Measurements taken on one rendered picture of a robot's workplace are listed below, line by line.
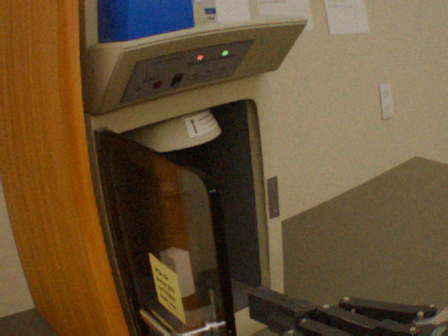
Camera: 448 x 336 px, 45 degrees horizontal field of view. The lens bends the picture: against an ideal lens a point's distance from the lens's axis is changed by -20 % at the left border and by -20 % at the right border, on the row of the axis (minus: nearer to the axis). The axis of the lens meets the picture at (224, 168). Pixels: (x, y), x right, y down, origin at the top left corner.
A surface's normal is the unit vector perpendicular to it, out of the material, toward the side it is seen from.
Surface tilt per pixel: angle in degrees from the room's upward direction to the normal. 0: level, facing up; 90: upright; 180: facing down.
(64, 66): 90
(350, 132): 90
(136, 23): 90
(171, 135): 66
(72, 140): 90
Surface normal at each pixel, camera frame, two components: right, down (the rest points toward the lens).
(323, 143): 0.61, 0.17
